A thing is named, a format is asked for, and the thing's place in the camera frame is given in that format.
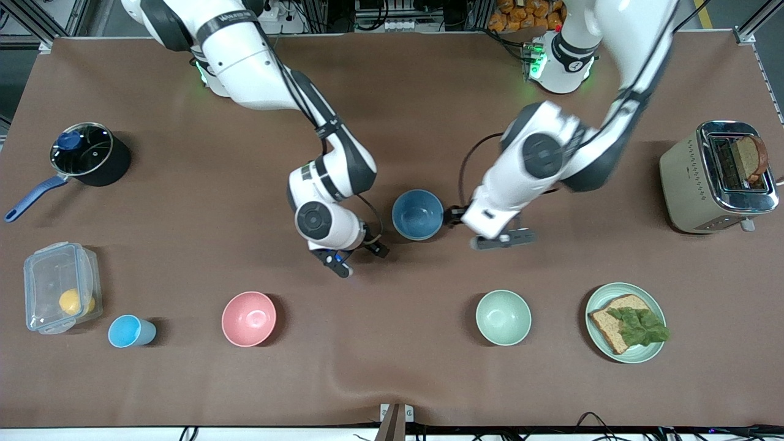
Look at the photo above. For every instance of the blue bowl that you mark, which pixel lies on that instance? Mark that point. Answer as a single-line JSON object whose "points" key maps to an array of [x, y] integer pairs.
{"points": [[418, 214]]}

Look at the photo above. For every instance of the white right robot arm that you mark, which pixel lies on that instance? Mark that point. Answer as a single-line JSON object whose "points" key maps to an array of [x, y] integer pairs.
{"points": [[245, 61]]}

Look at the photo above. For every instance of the pale green bowl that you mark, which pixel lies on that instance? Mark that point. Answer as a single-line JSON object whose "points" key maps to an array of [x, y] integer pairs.
{"points": [[503, 317]]}

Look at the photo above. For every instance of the pink bowl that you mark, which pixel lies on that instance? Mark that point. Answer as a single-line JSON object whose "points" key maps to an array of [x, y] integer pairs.
{"points": [[248, 318]]}

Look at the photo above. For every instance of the brown bread slice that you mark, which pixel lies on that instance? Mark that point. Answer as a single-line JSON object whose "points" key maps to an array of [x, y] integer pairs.
{"points": [[606, 324]]}

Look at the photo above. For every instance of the brown table cover mat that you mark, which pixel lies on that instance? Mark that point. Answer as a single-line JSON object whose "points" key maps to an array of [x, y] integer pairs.
{"points": [[184, 184]]}

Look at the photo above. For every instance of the green lettuce leaf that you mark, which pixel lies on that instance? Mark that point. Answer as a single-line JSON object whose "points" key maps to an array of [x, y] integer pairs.
{"points": [[640, 327]]}

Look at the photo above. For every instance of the bag of orange snacks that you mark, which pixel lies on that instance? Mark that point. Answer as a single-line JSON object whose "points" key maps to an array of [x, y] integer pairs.
{"points": [[520, 15]]}

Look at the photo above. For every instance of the beige chrome toaster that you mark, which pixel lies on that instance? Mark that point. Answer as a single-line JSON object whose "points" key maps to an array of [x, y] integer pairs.
{"points": [[686, 177]]}

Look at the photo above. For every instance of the small white power strip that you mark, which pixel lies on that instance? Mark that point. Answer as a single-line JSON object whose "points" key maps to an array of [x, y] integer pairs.
{"points": [[401, 26]]}

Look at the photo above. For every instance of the pale green round plate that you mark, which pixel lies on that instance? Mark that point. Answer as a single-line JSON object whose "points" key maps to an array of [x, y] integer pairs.
{"points": [[643, 352]]}

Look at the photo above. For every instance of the blue plastic cup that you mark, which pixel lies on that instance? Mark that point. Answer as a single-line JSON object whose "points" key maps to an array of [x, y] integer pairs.
{"points": [[125, 331]]}

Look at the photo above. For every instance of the large white power strip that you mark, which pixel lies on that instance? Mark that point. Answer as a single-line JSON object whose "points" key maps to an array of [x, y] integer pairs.
{"points": [[285, 18]]}

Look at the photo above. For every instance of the toast slice in toaster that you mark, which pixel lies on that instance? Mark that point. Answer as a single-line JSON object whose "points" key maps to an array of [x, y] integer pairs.
{"points": [[750, 156]]}

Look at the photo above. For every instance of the yellow lemon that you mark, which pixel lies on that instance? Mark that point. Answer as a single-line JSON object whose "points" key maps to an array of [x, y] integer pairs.
{"points": [[70, 301]]}

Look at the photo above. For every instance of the glass lid with blue knob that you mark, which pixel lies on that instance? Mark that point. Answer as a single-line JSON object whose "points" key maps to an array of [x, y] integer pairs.
{"points": [[82, 150]]}

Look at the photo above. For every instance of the clear plastic lidded container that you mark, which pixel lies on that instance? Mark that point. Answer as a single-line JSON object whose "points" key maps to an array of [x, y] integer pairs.
{"points": [[43, 288]]}

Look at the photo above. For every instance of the metal bracket with brown wedge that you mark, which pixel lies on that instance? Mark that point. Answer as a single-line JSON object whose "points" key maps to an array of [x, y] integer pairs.
{"points": [[396, 422]]}

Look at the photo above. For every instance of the aluminium frame rail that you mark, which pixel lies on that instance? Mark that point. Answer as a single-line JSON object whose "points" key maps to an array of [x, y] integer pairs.
{"points": [[37, 18]]}

